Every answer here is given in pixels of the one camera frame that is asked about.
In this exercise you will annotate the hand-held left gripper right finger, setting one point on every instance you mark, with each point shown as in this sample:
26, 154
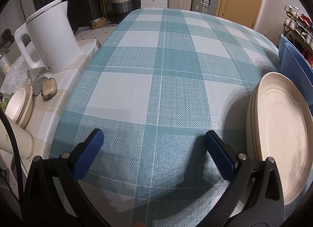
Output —
218, 153

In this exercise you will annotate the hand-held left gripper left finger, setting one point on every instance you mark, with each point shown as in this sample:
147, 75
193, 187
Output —
89, 153

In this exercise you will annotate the blue bowl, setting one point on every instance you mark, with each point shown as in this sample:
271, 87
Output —
296, 70
281, 46

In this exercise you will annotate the cream insulated bottle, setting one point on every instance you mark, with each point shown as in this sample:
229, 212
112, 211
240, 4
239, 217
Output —
17, 141

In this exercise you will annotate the beige checked tablecloth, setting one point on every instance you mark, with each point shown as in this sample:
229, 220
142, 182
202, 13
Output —
71, 77

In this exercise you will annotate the dark grey flat object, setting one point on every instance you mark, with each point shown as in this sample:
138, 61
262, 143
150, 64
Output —
39, 85

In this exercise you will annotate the teal checked tablecloth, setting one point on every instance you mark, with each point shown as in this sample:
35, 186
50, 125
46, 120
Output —
159, 70

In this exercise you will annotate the clear plastic bag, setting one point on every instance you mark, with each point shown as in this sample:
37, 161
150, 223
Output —
17, 68

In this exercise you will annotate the dotted grey mat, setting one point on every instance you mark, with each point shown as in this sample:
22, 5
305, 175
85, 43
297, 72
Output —
95, 32

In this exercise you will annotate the white electric kettle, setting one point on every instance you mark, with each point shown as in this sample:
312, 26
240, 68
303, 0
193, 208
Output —
53, 36

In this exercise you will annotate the small cardboard box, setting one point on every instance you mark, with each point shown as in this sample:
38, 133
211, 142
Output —
98, 22

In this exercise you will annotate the grey jacket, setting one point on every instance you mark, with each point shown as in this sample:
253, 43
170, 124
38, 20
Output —
6, 36

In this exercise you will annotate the woven laundry basket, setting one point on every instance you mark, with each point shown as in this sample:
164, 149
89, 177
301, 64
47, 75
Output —
122, 3

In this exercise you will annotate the wooden shoe rack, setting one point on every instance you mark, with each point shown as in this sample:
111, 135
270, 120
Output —
298, 17

